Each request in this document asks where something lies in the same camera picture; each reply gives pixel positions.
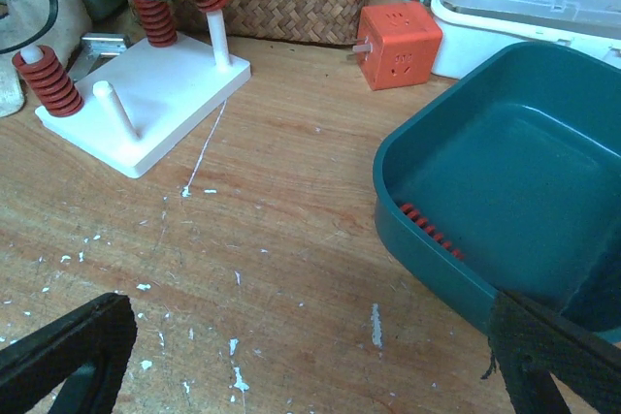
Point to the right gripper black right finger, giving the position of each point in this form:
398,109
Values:
533,347

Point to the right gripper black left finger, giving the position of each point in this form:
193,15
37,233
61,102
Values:
85,353

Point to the small red spring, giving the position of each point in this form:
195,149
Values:
416,216

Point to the beige work glove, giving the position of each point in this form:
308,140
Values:
24,19

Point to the white peg fixture board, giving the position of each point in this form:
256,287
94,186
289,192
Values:
140,104

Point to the teal plastic tray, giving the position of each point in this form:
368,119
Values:
518,163

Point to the small red box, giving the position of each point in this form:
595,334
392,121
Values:
397,44

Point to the clear white storage case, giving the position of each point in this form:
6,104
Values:
474,30

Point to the metal bracket clip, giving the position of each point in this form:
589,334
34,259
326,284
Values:
93,48

